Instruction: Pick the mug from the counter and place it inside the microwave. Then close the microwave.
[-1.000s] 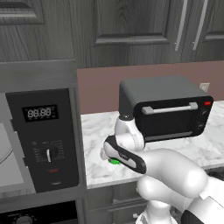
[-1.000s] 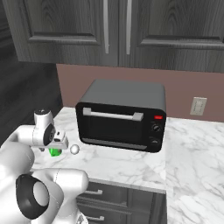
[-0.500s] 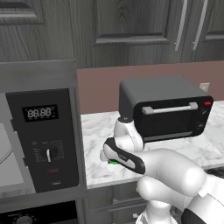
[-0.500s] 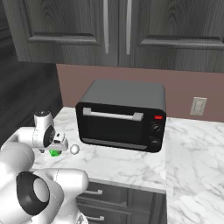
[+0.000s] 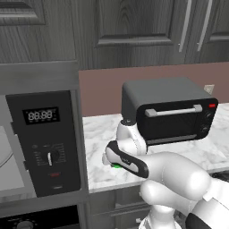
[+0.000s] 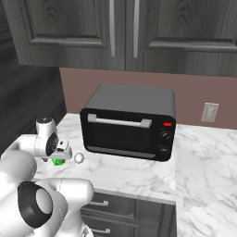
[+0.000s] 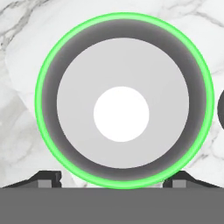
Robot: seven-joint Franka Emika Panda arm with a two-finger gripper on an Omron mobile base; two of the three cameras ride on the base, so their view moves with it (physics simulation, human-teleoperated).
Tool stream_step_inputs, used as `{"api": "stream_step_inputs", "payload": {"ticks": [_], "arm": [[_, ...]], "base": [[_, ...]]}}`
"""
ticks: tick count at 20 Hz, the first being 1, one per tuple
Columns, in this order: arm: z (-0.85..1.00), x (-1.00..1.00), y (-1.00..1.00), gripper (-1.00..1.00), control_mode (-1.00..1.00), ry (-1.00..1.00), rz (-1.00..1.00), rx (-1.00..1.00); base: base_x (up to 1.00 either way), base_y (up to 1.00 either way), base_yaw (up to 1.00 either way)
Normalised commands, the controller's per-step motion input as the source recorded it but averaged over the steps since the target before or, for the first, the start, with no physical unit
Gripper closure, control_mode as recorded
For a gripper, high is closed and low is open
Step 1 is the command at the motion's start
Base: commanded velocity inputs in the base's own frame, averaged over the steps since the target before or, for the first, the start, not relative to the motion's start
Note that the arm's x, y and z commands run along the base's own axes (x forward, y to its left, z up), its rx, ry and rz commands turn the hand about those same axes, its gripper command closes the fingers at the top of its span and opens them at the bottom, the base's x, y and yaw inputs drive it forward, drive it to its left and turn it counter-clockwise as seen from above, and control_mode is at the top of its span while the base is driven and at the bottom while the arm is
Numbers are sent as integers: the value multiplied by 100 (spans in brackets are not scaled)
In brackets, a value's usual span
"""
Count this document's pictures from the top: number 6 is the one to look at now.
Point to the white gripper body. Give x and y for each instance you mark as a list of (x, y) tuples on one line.
[(64, 153)]

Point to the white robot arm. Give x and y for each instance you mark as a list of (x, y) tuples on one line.
[(18, 172)]

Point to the small green object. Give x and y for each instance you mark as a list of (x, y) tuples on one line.
[(57, 161)]

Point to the small white round object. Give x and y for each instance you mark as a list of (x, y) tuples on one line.
[(79, 158)]

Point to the black toaster oven door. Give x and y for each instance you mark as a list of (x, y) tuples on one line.
[(120, 137)]

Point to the dark wood tall cabinet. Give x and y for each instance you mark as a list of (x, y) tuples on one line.
[(27, 92)]

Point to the dark drawer front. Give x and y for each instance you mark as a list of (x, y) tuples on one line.
[(123, 227), (123, 203)]

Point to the black toaster oven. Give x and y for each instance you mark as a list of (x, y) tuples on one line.
[(132, 100)]

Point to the black toaster oven knob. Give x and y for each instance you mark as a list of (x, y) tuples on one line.
[(164, 150), (166, 135)]

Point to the dark wood cupboard door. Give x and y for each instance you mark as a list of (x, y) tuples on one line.
[(68, 31), (185, 31)]

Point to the beige wall outlet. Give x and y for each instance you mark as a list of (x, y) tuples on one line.
[(210, 112)]

